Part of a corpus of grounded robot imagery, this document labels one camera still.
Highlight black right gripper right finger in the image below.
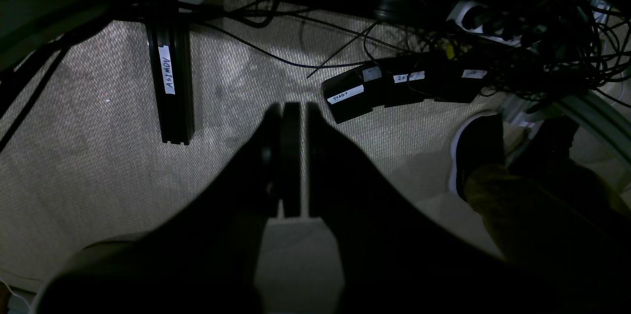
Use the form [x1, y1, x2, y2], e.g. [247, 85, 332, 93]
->
[307, 103, 561, 314]

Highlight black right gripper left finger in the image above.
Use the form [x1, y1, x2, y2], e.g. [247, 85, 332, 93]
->
[35, 103, 301, 314]

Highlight white power strip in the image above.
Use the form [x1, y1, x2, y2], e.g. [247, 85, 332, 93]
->
[446, 1, 522, 47]

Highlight black shoe white sole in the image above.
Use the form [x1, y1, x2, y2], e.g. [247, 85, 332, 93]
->
[448, 110, 505, 202]

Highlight black labelled foot pedal box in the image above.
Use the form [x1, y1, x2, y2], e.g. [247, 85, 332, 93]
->
[321, 52, 495, 124]

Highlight black labelled aluminium profile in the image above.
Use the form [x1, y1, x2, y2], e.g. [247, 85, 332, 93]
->
[144, 0, 195, 145]

